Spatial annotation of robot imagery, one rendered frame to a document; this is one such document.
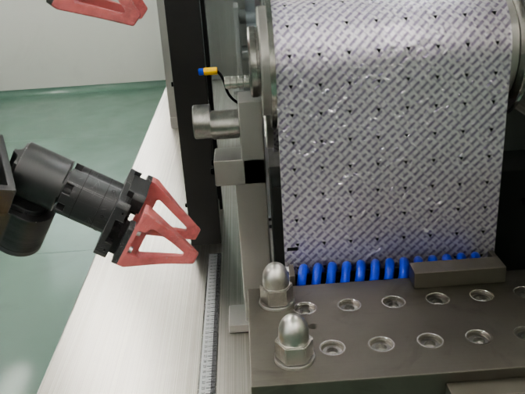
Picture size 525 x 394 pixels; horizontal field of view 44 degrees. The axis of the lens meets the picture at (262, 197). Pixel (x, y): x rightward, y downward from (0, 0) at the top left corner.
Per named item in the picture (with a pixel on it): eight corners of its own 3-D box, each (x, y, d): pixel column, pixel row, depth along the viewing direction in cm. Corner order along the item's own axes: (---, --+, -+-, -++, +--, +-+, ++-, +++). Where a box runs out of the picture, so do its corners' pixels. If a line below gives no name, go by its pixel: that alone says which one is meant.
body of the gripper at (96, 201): (108, 261, 66) (39, 231, 65) (123, 220, 76) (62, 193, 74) (135, 209, 64) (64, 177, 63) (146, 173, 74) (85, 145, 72)
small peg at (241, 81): (224, 82, 72) (223, 73, 71) (249, 80, 72) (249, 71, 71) (225, 91, 71) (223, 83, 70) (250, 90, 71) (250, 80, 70)
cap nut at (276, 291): (258, 293, 68) (255, 256, 67) (293, 291, 68) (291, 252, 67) (259, 313, 65) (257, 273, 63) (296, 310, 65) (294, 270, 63)
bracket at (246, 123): (226, 313, 89) (205, 93, 77) (273, 309, 89) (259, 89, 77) (226, 334, 85) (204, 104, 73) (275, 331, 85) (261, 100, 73)
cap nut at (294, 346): (273, 347, 60) (270, 305, 58) (312, 344, 60) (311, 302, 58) (275, 372, 56) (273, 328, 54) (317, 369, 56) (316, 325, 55)
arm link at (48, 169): (5, 157, 63) (26, 127, 68) (-12, 205, 67) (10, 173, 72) (73, 187, 65) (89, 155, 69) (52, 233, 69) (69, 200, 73)
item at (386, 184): (285, 274, 74) (277, 116, 67) (491, 259, 74) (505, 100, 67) (285, 276, 73) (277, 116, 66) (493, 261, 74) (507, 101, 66)
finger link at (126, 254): (180, 294, 68) (96, 258, 66) (184, 262, 75) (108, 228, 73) (209, 241, 66) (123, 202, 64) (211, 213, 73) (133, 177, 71)
